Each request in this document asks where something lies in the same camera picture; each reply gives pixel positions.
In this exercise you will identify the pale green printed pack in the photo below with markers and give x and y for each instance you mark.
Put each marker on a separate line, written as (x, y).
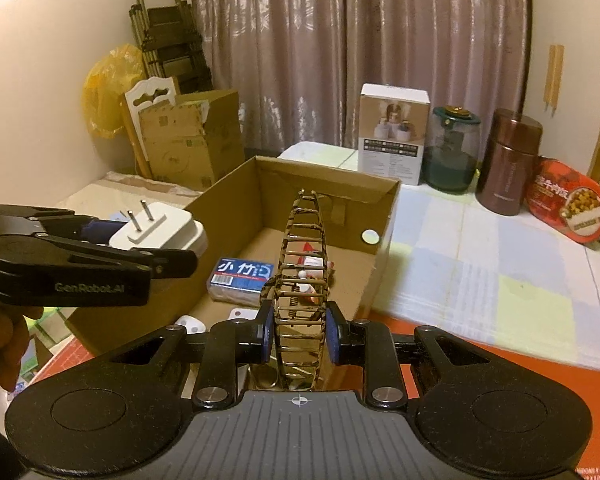
(45, 330)

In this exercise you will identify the beige bed sheet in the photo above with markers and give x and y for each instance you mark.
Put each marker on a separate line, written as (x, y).
(95, 195)

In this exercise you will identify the white charger adapter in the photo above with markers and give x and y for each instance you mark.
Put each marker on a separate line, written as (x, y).
(165, 230)

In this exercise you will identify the beige three-pin plug adapter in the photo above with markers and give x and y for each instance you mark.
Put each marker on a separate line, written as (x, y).
(190, 324)

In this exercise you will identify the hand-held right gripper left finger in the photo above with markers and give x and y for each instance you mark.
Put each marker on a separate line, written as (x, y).
(266, 330)

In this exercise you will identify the pink patterned curtain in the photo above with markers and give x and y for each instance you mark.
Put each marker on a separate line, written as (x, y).
(305, 35)

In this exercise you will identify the white product box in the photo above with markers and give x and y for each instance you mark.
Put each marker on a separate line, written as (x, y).
(392, 160)

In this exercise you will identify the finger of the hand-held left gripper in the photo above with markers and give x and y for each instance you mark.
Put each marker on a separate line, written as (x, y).
(170, 261)
(30, 220)

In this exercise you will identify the person's left hand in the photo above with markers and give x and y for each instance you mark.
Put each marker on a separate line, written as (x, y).
(5, 340)

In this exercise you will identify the clear plastic floss pick box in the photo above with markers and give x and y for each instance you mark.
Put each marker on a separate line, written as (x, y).
(240, 272)

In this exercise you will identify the red white toy figurine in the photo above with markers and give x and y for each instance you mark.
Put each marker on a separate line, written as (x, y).
(311, 261)

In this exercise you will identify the wooden wall stick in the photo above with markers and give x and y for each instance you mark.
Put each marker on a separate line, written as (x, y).
(549, 75)
(558, 75)

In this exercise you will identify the brown cardboard box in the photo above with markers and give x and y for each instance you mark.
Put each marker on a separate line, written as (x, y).
(360, 200)

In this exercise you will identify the white carved wooden panel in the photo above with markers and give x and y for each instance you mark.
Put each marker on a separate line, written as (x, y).
(130, 110)

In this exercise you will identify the red oval food container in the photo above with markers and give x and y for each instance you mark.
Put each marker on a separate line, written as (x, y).
(565, 200)

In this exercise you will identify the black folding step ladder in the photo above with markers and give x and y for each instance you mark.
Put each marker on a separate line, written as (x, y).
(175, 35)

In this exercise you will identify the red printed table mat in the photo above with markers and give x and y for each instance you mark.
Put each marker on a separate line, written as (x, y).
(530, 365)

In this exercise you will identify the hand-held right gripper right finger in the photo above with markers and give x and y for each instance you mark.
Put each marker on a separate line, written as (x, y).
(332, 332)

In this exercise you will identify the brown cardboard carton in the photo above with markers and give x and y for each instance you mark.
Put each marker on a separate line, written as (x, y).
(175, 150)
(227, 135)

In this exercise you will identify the yellow plastic bag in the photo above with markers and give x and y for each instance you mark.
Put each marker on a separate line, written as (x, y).
(105, 95)

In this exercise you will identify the green glass jar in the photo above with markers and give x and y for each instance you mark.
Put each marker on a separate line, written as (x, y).
(452, 165)

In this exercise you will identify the brown thermos flask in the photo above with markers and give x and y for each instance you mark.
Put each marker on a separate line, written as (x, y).
(507, 170)

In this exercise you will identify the pale checked tablecloth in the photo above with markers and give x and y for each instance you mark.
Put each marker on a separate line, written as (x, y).
(480, 260)

